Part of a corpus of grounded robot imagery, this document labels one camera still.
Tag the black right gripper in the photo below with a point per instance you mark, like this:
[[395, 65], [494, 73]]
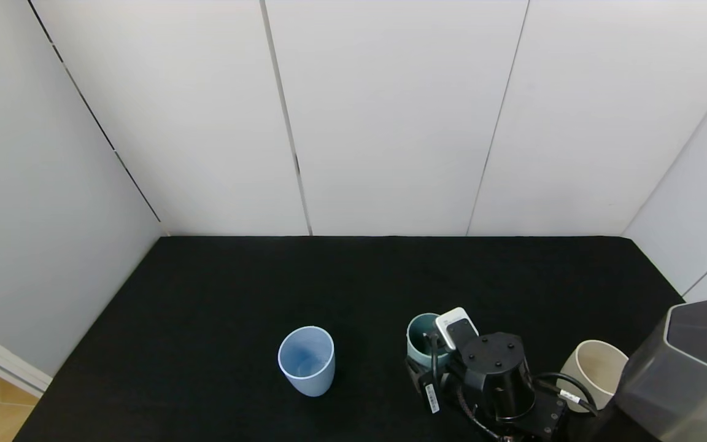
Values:
[[431, 396]]

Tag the teal plastic cup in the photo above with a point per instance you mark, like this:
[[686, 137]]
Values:
[[418, 344]]

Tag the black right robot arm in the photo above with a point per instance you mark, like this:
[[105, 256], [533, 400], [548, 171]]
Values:
[[685, 380]]

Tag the light blue plastic cup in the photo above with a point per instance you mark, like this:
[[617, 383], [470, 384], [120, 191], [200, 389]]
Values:
[[310, 374]]

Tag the cream plastic cup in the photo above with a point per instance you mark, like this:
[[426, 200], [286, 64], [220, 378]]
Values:
[[593, 368]]

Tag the black table cloth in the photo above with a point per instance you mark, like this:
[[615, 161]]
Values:
[[206, 307]]

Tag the white baseboard strip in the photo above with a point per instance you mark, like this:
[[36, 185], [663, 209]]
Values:
[[3, 368]]

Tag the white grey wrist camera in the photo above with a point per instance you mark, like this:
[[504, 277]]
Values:
[[455, 325]]

